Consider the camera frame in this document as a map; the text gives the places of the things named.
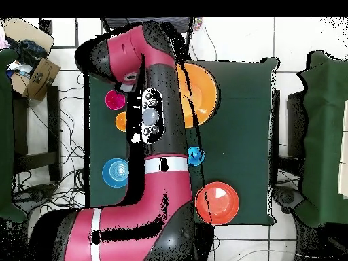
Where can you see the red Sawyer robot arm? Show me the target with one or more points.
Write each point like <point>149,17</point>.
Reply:
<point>168,195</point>

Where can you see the black bench stand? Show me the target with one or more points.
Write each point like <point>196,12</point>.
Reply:
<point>53,133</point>

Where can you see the dark green tablecloth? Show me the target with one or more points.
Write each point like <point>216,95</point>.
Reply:
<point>239,122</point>

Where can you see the multicoloured small toy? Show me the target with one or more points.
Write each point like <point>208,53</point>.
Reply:
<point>197,23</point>

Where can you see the cardboard box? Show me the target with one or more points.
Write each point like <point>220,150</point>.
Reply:
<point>42,78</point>

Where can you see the black computer tower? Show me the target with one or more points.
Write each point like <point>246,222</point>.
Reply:
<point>295,125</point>

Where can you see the blue cup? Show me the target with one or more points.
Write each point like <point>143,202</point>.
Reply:
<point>195,160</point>

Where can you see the green cloth covered table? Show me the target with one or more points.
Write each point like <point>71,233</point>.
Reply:
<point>5,136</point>
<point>323,136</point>

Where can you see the black metal frame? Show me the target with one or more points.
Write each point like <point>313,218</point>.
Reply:
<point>45,25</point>

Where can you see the small blue bowl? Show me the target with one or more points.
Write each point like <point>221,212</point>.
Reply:
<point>115,173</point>

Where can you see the large red bowl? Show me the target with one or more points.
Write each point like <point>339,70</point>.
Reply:
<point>220,204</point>

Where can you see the large orange bowl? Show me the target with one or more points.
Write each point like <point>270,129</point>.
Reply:
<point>204,92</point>

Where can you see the black folding chair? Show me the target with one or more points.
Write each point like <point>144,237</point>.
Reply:
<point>119,20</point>

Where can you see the black plastic bag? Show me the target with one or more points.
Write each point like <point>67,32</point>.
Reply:
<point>31,51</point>

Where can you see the grey black floor base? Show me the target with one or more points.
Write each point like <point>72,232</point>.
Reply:
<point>32,194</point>
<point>288,197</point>

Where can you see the orange cup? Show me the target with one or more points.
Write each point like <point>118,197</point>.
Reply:
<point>121,121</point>

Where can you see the pink cup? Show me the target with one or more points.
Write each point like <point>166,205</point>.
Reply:
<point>114,102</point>

